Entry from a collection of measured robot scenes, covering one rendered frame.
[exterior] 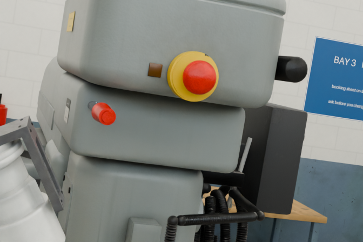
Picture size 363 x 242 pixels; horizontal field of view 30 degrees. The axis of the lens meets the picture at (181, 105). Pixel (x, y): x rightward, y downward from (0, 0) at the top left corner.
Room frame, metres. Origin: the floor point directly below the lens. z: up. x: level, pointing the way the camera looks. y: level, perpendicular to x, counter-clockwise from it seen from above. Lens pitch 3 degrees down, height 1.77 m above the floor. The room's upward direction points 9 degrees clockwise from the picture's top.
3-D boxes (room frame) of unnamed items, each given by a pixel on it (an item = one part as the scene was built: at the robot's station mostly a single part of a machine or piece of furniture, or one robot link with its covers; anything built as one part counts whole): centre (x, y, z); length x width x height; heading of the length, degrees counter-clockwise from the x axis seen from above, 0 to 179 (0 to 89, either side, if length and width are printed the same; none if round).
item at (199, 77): (0.79, -0.01, 1.76); 0.04 x 0.03 x 0.04; 105
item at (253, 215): (0.89, -0.08, 1.58); 0.17 x 0.01 x 0.01; 134
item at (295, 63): (1.11, -0.08, 1.79); 0.45 x 0.04 x 0.04; 15
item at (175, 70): (0.82, -0.01, 1.76); 0.06 x 0.02 x 0.06; 105
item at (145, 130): (1.08, 0.06, 1.68); 0.34 x 0.24 x 0.10; 15
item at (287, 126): (1.42, -0.19, 1.62); 0.20 x 0.09 x 0.21; 15
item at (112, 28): (1.05, 0.06, 1.81); 0.47 x 0.26 x 0.16; 15
